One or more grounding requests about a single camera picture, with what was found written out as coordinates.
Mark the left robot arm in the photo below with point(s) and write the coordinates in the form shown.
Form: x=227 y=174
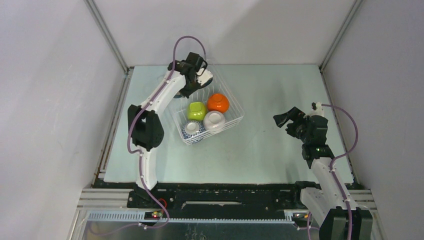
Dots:
x=145 y=130

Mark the teal bowl white dots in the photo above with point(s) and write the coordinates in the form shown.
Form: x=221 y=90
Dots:
x=179 y=96

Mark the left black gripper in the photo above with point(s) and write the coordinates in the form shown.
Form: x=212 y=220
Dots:
x=185 y=93

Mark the dark blue floral bowl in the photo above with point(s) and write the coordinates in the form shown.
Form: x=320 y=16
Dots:
x=204 y=80

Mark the plain white bowl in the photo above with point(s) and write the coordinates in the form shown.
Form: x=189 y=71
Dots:
x=214 y=121

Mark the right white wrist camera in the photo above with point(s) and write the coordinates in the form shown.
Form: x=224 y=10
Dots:
x=317 y=110

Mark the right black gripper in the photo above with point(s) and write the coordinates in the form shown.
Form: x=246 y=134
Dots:
x=294 y=114

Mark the white wire dish rack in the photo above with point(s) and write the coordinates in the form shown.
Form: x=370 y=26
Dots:
x=177 y=110

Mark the lime green square bowl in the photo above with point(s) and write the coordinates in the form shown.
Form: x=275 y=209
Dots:
x=196 y=111

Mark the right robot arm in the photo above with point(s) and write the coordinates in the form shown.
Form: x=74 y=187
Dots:
x=337 y=214

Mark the orange bowl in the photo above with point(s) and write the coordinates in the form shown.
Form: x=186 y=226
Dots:
x=218 y=102

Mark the blue white patterned bowl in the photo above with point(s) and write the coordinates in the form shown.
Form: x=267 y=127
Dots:
x=192 y=131

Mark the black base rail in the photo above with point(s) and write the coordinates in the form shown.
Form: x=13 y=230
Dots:
x=215 y=201

